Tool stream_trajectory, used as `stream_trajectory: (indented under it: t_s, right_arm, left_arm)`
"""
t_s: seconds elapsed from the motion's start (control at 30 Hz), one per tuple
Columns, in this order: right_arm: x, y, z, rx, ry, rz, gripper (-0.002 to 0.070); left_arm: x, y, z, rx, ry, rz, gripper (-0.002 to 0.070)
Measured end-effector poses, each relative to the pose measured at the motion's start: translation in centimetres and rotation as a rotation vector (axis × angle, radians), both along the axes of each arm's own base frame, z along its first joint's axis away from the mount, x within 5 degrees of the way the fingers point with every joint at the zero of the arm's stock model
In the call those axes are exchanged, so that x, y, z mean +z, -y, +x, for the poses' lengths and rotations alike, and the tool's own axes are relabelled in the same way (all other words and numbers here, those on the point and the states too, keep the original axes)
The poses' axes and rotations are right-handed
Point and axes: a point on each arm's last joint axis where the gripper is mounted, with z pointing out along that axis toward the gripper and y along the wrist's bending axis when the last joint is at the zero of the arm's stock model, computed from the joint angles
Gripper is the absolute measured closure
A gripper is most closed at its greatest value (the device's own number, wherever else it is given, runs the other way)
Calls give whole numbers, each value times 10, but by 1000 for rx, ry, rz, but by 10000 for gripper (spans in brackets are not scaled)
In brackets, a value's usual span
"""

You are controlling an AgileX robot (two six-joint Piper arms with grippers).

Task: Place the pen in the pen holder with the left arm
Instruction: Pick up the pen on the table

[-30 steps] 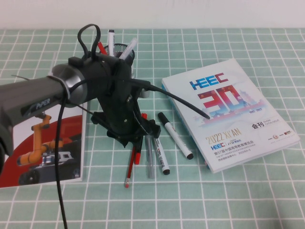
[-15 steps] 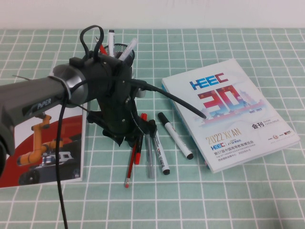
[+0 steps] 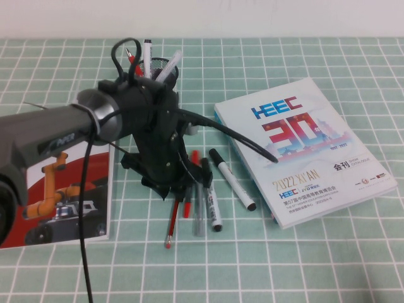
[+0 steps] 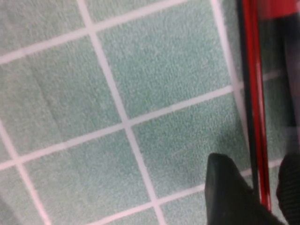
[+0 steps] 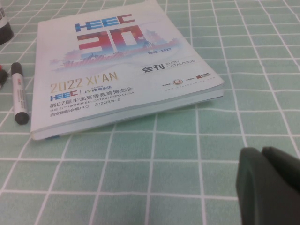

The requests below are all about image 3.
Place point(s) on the labelled black cap marker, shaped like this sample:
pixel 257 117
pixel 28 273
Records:
pixel 214 211

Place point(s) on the red pen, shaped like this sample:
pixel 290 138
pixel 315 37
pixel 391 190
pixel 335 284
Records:
pixel 132 58

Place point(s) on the red pencil with eraser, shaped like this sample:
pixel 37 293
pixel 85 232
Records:
pixel 172 221

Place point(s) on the white brochure underneath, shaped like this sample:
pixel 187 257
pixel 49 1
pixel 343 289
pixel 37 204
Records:
pixel 112 189

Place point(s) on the black mesh pen holder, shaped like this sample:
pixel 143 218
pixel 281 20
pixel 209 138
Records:
pixel 158 64

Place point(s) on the red and black marker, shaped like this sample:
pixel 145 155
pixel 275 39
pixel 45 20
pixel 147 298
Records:
pixel 187 208

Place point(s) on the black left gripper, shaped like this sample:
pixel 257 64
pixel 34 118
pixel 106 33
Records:
pixel 158 151

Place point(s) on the green checkered tablecloth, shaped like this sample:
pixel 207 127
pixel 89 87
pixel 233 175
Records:
pixel 252 271

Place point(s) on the slim white black-capped marker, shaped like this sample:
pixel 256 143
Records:
pixel 233 180

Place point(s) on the white pen with black cap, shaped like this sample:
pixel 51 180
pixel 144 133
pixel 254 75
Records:
pixel 147 57

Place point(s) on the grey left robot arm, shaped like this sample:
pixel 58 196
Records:
pixel 47 126

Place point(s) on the white HEEC catalogue book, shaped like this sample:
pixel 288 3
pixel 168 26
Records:
pixel 315 189

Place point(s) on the clear grey gel pen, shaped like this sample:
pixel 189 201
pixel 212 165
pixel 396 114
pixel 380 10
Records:
pixel 199 217

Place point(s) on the translucent white pen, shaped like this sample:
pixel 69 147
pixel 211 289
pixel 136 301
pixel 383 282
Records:
pixel 172 63

